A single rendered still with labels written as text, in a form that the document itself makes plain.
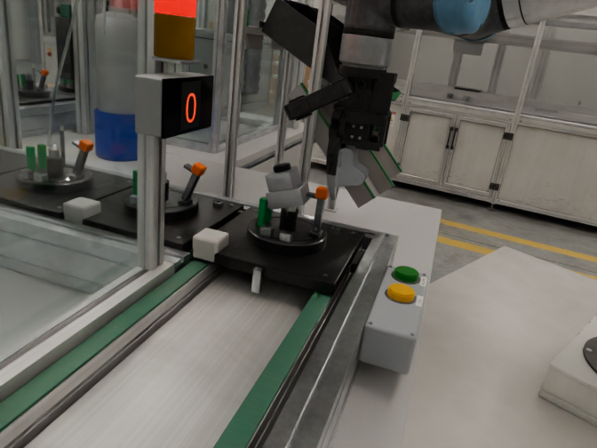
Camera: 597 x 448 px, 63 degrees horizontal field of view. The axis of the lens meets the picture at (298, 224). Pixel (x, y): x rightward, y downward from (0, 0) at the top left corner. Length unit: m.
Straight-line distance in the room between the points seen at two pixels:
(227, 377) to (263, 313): 0.15
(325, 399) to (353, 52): 0.47
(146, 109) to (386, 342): 0.42
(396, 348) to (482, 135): 4.22
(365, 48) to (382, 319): 0.38
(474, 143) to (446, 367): 4.11
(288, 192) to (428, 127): 4.11
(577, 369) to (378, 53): 0.53
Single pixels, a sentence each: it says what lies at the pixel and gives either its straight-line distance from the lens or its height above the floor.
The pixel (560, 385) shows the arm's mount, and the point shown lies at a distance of 0.81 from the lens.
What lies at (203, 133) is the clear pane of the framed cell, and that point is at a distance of 1.88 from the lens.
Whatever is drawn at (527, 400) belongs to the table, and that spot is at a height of 0.86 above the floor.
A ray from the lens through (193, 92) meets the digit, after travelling 0.67.
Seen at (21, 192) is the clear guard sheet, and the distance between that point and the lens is 0.55.
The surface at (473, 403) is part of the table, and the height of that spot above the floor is 0.86.
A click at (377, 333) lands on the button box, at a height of 0.95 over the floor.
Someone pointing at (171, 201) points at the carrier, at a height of 0.99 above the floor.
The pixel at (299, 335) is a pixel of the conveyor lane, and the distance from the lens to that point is 0.65.
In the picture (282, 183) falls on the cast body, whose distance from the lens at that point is 0.81.
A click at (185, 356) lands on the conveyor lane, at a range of 0.65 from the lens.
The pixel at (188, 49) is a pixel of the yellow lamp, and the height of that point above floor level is 1.27.
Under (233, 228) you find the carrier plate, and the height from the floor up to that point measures 0.97.
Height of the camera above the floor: 1.30
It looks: 21 degrees down
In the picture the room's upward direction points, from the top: 7 degrees clockwise
